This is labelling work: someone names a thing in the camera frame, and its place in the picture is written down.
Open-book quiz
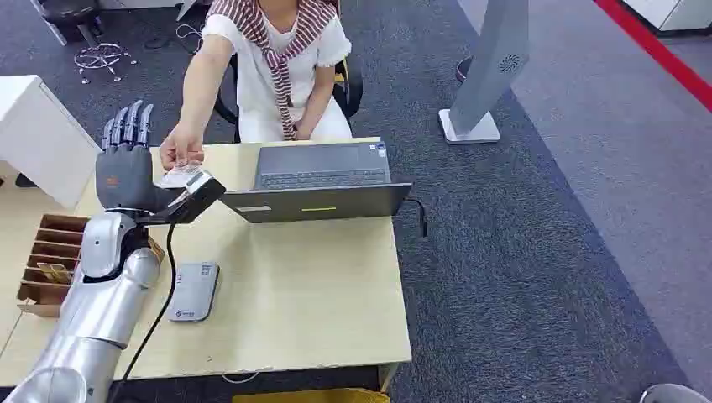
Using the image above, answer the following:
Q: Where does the white floor cable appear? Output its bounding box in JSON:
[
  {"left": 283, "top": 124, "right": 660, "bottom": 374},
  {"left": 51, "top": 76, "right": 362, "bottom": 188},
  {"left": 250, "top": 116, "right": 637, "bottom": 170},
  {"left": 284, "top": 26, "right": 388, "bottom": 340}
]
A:
[{"left": 143, "top": 21, "right": 206, "bottom": 57}]

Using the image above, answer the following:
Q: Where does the black laptop power cable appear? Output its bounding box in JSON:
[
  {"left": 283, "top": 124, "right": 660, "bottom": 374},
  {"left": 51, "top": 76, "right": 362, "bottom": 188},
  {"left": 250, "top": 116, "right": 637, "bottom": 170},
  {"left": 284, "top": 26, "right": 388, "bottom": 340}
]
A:
[{"left": 403, "top": 196, "right": 430, "bottom": 239}]

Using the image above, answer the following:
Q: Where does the person's right hand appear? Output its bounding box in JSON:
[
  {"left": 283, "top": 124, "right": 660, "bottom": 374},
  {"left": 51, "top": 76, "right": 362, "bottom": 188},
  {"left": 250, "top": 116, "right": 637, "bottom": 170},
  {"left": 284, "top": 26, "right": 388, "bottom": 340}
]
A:
[{"left": 159, "top": 123, "right": 206, "bottom": 172}]

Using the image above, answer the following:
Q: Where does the yellow card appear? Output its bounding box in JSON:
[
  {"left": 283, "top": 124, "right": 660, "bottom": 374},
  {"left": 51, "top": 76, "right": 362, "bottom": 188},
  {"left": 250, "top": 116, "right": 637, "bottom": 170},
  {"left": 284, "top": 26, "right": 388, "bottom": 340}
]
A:
[{"left": 35, "top": 262, "right": 74, "bottom": 285}]

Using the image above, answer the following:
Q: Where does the grey card reader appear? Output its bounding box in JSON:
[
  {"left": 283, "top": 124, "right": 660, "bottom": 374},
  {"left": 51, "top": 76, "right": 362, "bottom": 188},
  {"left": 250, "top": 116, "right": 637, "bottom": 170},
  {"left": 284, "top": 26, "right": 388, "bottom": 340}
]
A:
[{"left": 165, "top": 261, "right": 222, "bottom": 324}]

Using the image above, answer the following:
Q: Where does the black chair with chrome base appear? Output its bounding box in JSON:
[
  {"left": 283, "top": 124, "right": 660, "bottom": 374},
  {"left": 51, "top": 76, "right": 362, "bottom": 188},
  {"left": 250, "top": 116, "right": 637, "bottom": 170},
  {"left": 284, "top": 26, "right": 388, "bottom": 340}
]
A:
[{"left": 30, "top": 0, "right": 139, "bottom": 86}]

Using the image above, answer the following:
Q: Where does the wooden card box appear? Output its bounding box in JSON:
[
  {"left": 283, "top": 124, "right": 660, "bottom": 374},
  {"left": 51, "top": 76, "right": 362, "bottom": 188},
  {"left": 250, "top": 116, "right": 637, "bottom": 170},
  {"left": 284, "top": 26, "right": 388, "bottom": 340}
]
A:
[{"left": 16, "top": 213, "right": 166, "bottom": 319}]

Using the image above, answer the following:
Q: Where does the yellow bin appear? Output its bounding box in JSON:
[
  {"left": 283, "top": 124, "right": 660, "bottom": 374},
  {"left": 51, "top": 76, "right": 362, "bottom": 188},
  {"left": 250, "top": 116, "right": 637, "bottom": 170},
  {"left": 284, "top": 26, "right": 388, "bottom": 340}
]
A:
[{"left": 232, "top": 387, "right": 391, "bottom": 403}]

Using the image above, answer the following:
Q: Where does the white card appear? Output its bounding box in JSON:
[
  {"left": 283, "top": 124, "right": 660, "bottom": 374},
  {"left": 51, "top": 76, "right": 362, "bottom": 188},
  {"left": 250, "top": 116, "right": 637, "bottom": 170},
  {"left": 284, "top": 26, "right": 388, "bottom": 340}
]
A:
[{"left": 154, "top": 161, "right": 205, "bottom": 191}]

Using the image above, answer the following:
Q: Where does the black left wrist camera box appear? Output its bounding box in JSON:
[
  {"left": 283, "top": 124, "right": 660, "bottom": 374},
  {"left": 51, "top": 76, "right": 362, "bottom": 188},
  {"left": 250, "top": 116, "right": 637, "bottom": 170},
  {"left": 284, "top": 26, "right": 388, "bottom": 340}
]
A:
[{"left": 138, "top": 169, "right": 227, "bottom": 227}]

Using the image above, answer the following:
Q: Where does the grey laptop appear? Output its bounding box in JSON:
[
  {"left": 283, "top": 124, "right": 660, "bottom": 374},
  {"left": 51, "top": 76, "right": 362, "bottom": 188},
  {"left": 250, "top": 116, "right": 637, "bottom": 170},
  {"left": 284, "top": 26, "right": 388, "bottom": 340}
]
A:
[{"left": 219, "top": 139, "right": 415, "bottom": 225}]

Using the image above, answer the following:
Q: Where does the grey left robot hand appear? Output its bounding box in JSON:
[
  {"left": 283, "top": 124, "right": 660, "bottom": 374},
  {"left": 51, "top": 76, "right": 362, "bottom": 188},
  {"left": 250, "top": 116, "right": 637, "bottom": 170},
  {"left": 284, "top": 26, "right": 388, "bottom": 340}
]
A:
[{"left": 95, "top": 100, "right": 186, "bottom": 215}]

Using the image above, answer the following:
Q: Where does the black office chair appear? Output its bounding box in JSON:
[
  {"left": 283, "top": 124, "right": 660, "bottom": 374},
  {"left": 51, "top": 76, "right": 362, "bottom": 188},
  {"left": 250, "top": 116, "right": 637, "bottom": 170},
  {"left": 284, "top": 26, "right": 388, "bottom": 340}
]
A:
[{"left": 213, "top": 52, "right": 365, "bottom": 144}]

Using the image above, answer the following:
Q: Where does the red floor tape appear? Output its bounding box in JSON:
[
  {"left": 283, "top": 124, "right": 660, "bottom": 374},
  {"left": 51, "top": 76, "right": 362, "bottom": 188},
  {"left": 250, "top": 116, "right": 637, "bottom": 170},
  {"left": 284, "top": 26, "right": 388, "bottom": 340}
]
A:
[{"left": 593, "top": 0, "right": 712, "bottom": 113}]

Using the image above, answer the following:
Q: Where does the white cabinet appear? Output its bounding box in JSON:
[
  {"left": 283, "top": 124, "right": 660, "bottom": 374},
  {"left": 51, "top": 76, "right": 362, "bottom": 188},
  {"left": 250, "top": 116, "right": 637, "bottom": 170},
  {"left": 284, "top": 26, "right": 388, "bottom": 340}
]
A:
[
  {"left": 621, "top": 0, "right": 712, "bottom": 33},
  {"left": 0, "top": 75, "right": 103, "bottom": 210}
]

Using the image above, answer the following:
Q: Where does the black camera cable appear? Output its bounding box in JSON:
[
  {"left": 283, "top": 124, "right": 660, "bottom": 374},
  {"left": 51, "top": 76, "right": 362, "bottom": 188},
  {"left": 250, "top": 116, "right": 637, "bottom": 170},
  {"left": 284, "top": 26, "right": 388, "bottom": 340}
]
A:
[{"left": 107, "top": 222, "right": 179, "bottom": 403}]

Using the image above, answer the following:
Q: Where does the person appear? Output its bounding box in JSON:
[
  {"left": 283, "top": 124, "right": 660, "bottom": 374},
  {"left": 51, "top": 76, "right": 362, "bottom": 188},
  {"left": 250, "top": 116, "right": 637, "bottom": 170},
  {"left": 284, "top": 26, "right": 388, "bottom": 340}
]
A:
[{"left": 159, "top": 0, "right": 355, "bottom": 173}]

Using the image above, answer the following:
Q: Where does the grey kiosk stand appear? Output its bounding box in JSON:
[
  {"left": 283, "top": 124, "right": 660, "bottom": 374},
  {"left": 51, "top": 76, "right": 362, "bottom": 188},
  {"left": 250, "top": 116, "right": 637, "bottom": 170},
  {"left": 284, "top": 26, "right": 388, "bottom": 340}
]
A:
[{"left": 437, "top": 0, "right": 531, "bottom": 146}]

